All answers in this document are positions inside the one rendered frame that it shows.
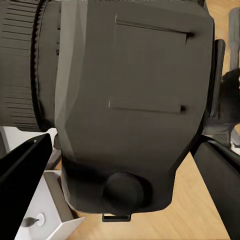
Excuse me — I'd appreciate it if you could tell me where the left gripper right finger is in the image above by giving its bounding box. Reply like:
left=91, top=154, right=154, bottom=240
left=190, top=134, right=240, bottom=240

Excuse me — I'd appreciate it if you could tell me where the camera tripod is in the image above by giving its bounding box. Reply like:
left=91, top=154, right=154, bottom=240
left=202, top=7, right=240, bottom=155

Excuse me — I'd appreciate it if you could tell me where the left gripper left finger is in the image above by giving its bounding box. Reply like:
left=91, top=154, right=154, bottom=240
left=0, top=133, right=53, bottom=240

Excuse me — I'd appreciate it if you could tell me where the digital camera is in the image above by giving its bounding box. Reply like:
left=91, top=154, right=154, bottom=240
left=0, top=0, right=226, bottom=222

